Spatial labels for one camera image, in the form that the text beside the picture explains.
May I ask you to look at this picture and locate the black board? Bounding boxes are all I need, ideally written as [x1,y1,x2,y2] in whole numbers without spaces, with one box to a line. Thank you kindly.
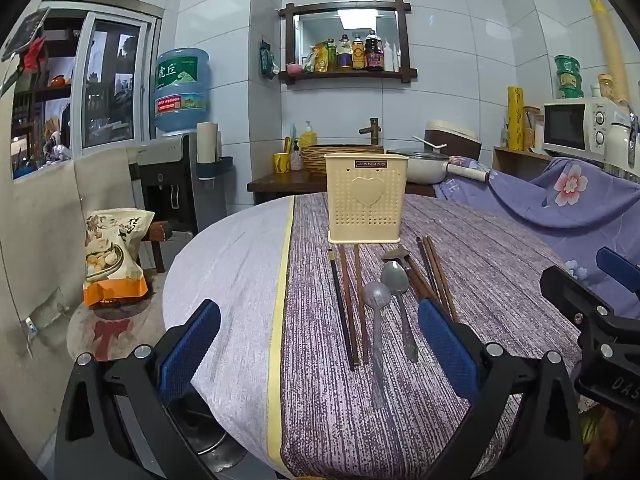
[0,7,51,64]

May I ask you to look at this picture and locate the blue water jug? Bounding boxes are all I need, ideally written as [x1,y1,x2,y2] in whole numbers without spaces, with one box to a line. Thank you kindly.
[153,48,211,136]

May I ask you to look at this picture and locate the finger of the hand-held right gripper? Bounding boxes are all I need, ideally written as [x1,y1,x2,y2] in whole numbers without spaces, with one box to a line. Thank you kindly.
[540,266,640,356]
[596,247,640,285]

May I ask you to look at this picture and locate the white kettle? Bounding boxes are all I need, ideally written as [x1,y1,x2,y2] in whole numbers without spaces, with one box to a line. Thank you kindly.
[604,109,640,182]

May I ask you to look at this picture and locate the teal white cup holder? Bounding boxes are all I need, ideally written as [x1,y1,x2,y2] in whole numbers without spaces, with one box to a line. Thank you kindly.
[196,156,235,182]

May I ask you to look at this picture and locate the yellow seasoning packet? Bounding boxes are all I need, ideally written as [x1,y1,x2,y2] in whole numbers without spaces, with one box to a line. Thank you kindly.
[304,44,329,74]

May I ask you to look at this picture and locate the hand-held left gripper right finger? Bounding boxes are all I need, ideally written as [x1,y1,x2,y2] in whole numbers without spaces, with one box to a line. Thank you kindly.
[417,299,585,480]

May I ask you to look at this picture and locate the dark wooden stool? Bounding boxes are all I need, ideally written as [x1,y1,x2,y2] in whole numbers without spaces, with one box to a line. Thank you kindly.
[140,221,174,274]

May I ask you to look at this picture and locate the brown white rice cooker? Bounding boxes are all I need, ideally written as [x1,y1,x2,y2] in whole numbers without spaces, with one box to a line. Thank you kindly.
[424,120,483,160]

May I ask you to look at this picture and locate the round head metal spoon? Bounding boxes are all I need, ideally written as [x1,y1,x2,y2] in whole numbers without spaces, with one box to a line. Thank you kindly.
[362,281,392,409]

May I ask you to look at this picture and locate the oval head metal spoon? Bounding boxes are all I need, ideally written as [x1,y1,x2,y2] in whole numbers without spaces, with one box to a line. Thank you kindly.
[380,260,420,364]

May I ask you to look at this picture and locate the dark wooden counter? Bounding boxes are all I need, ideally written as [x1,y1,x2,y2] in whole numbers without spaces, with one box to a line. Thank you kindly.
[247,170,437,206]

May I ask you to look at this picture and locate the wooden framed mirror shelf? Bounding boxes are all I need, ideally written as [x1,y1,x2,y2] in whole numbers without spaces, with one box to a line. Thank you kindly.
[278,0,418,86]

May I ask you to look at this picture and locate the round stool red bow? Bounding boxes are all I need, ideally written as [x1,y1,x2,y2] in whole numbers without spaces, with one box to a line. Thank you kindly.
[66,290,169,364]

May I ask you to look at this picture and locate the purple floral cloth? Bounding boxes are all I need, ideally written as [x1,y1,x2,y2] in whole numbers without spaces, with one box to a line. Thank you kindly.
[432,156,640,321]

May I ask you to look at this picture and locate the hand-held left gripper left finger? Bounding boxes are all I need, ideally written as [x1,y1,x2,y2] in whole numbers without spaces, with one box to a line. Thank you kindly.
[54,299,222,480]

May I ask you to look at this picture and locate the green wall packet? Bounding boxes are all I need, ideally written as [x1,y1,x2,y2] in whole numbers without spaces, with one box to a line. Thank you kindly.
[259,39,279,80]

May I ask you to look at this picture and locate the yellow cling film roll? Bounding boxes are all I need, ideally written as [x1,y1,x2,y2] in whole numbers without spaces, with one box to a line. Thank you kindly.
[507,86,526,151]

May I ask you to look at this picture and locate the glass jar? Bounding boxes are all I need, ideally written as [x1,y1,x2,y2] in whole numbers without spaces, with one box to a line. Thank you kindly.
[524,106,544,151]

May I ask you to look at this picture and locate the dark brown chopstick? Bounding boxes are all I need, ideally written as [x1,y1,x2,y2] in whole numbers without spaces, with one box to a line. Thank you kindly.
[415,236,443,308]

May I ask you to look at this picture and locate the woven basin sink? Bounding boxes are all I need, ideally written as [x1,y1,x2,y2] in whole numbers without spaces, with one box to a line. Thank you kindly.
[300,144,385,179]

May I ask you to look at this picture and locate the white microwave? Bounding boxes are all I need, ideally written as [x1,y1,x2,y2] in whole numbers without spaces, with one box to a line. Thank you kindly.
[542,97,622,162]

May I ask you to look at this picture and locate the purple grey striped tablecloth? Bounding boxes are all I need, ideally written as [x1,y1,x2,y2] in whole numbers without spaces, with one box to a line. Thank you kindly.
[162,192,583,467]

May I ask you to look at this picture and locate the orange snack bag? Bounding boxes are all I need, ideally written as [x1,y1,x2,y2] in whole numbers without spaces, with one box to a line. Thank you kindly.
[82,208,156,309]

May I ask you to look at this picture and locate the sliding glass window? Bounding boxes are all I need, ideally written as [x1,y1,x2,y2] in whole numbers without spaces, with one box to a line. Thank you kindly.
[10,10,162,182]

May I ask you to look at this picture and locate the brown chopsticks pair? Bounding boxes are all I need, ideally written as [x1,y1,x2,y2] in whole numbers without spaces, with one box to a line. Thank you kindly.
[427,236,460,323]

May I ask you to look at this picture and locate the dark soy sauce bottle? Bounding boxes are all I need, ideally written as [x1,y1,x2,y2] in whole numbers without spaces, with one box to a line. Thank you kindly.
[364,30,385,72]

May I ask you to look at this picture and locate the black chopstick gold band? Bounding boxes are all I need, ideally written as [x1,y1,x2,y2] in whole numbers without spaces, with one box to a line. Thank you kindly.
[327,248,357,372]

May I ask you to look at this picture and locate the stacked green tubs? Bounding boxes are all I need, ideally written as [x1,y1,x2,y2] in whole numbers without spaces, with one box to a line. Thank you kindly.
[554,55,584,100]

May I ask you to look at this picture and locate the brown wooden chopstick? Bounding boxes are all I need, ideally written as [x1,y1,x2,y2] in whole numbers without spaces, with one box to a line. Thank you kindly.
[402,255,441,306]
[338,245,361,367]
[353,245,370,365]
[422,236,453,321]

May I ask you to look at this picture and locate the bronze faucet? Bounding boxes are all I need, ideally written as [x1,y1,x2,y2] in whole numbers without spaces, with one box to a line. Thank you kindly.
[359,118,382,147]

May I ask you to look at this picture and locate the grey water dispenser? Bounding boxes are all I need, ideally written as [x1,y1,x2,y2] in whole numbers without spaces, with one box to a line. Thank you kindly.
[129,132,230,258]

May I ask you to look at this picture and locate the beige cloth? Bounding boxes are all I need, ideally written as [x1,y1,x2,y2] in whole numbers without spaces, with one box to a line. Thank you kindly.
[0,147,147,411]

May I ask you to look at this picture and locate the cream plastic utensil holder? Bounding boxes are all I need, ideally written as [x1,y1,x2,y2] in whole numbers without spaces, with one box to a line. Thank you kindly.
[324,152,409,245]

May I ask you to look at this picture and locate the white paper roll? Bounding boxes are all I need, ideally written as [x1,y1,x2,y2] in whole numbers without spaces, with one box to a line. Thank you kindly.
[196,121,221,166]

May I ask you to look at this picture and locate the purple label oil bottle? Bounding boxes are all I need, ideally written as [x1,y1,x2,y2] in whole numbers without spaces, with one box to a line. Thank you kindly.
[336,34,354,71]

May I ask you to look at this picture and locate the white pot glass lid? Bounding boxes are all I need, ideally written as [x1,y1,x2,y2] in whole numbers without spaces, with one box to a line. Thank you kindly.
[386,147,489,185]

